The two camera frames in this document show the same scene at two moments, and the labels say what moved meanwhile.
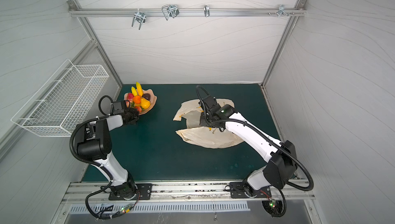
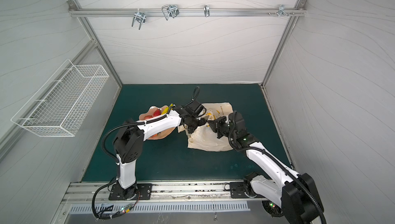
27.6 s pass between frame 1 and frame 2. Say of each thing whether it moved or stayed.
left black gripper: moved
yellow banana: moved
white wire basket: stayed
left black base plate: stayed
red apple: moved
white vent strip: stayed
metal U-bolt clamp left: stayed
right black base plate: stayed
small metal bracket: stayed
